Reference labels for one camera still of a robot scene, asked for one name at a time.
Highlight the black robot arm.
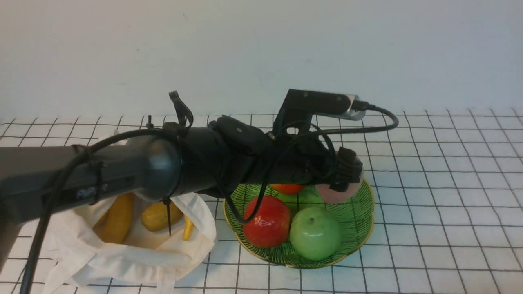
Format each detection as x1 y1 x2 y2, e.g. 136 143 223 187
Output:
1 116 363 265

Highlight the red apple in front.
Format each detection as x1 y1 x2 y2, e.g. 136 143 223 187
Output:
243 195 291 249

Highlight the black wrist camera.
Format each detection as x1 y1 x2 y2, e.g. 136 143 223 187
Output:
272 89 366 135

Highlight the red tomato at back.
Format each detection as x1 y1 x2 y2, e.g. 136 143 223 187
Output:
270 184 306 195

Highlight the white grid tablecloth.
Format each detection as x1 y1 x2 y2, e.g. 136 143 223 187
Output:
0 108 523 294

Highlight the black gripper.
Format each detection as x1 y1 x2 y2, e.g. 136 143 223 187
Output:
229 122 364 192

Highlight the yellow lemon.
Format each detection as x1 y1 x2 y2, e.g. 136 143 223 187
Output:
141 200 183 232

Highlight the white cloth tote bag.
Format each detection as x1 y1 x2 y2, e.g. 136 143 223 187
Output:
43 192 217 294

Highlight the small yellow banana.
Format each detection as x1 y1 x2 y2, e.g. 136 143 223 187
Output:
182 214 194 241

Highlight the green apple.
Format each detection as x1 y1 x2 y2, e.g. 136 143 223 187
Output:
289 207 342 261

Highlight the green leaf-pattern plate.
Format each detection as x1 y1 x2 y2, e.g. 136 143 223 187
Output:
222 179 374 269

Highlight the black cable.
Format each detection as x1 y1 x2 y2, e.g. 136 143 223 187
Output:
18 91 399 294

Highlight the pink peach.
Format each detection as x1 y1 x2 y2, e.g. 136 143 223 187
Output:
315 165 364 203

